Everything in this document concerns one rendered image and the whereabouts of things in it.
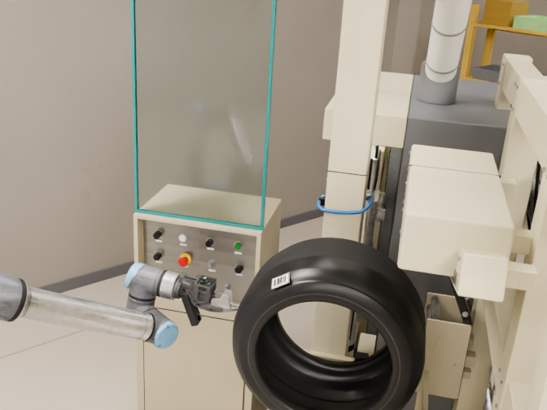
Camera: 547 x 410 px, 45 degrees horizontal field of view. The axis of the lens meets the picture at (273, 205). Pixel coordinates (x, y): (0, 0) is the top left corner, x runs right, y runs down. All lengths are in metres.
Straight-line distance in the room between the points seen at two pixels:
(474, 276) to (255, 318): 0.75
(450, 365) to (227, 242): 1.01
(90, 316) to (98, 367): 2.13
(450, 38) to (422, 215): 1.05
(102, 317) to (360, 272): 0.75
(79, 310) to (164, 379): 1.27
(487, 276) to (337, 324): 1.02
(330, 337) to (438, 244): 0.97
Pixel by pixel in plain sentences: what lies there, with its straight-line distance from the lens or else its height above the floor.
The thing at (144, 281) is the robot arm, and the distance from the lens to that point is 2.17.
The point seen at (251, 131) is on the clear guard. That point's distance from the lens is 2.54.
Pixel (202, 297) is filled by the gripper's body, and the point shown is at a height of 1.28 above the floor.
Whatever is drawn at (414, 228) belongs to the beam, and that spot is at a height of 1.75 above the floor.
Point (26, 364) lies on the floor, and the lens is 4.19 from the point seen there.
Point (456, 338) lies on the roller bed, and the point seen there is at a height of 1.15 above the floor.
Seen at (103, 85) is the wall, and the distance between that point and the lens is 4.53.
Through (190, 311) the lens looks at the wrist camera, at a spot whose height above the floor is 1.22.
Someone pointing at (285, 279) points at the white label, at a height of 1.44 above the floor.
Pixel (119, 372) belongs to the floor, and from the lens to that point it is 4.02.
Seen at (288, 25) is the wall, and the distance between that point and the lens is 5.38.
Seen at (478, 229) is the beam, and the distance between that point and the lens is 1.58.
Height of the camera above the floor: 2.35
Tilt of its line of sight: 22 degrees down
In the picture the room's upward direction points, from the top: 4 degrees clockwise
